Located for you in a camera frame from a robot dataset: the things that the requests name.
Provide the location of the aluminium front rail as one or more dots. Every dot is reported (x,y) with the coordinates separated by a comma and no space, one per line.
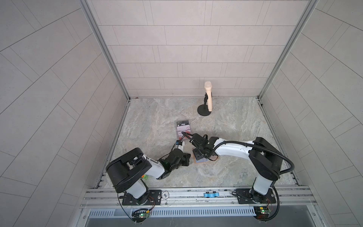
(194,197)

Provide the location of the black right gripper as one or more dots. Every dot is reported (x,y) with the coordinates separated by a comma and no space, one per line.
(196,155)

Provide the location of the aluminium corner frame post left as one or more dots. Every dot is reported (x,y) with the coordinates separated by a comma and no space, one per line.
(100,40)

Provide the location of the blue clip on rail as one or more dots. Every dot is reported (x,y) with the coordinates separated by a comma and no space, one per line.
(211,194)

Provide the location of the clear plastic package box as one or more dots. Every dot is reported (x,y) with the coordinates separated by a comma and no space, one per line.
(182,126)

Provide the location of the right circuit board with wires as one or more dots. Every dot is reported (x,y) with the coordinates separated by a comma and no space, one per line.
(262,212)

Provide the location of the left circuit board with wires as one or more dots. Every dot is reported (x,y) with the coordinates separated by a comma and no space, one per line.
(140,215)

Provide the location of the circuit board with wires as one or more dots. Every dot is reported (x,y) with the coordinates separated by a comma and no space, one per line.
(140,215)
(262,212)

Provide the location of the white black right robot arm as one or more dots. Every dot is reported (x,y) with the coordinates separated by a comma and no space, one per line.
(265,159)

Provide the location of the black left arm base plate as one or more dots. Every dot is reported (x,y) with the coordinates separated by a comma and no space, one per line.
(151,197)

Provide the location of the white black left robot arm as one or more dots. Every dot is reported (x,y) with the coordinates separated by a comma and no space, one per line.
(126,171)

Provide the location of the white ventilation grille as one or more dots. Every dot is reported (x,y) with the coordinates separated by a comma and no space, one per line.
(177,212)

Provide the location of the aluminium corner frame post right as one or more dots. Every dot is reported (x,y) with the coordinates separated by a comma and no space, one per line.
(291,41)

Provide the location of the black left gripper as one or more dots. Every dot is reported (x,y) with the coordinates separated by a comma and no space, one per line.
(185,160)

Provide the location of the aluminium corner frame post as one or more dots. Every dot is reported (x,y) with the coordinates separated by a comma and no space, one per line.
(100,40)
(291,41)

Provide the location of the black round microphone stand base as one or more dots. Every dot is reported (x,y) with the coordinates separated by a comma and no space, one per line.
(203,109)

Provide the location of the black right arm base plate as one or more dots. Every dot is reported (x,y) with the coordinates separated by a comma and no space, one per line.
(248,196)

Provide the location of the beige microphone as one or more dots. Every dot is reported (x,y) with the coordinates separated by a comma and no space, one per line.
(208,88)

